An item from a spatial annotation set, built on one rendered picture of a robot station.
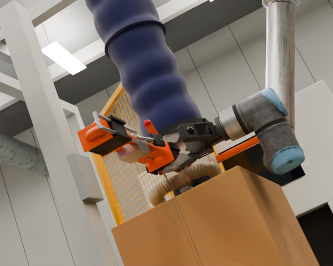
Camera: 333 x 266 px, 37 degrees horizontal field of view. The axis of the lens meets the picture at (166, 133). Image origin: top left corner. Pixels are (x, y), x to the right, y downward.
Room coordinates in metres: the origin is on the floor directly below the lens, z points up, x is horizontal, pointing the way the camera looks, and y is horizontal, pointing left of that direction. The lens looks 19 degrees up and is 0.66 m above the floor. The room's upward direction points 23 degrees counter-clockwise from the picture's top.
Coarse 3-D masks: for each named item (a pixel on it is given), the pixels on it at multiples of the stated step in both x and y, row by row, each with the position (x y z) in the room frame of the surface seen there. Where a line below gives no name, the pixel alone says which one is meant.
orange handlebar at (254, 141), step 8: (96, 128) 0.98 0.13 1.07; (88, 136) 0.99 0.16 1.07; (96, 136) 0.99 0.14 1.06; (152, 144) 1.25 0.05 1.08; (240, 144) 1.61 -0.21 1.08; (248, 144) 1.60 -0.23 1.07; (152, 152) 1.24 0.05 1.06; (160, 152) 1.27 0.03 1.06; (232, 152) 1.61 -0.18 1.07; (144, 160) 1.27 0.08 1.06; (152, 160) 1.32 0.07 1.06
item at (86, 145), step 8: (104, 120) 0.99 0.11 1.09; (88, 128) 1.00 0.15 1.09; (80, 136) 1.01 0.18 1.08; (104, 136) 1.00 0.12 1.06; (112, 136) 0.99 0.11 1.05; (88, 144) 1.01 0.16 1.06; (96, 144) 1.00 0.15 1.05; (104, 144) 1.02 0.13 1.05; (112, 144) 1.04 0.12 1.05; (120, 144) 1.06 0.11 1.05; (96, 152) 1.04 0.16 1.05; (104, 152) 1.06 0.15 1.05
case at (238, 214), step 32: (192, 192) 1.30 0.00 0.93; (224, 192) 1.27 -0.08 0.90; (256, 192) 1.33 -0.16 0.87; (128, 224) 1.35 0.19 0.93; (160, 224) 1.33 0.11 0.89; (192, 224) 1.31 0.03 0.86; (224, 224) 1.28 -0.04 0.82; (256, 224) 1.26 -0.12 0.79; (288, 224) 1.59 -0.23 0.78; (128, 256) 1.36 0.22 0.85; (160, 256) 1.34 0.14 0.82; (192, 256) 1.31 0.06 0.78; (224, 256) 1.29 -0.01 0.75; (256, 256) 1.27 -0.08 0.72; (288, 256) 1.35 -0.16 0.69
